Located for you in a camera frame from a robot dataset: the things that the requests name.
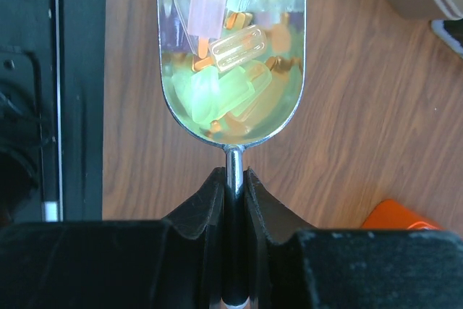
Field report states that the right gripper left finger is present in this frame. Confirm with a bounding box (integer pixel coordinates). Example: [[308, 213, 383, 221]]
[[1, 167, 224, 308]]

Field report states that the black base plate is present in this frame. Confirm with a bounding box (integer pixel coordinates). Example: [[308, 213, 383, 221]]
[[1, 0, 106, 224]]

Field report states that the orange box of lollipops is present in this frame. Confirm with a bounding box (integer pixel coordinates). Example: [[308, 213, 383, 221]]
[[361, 199, 443, 230]]

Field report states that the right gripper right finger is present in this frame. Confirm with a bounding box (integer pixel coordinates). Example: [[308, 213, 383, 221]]
[[245, 170, 462, 308]]

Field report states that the metal candy scoop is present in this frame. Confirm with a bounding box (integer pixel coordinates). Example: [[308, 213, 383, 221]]
[[158, 0, 307, 308]]

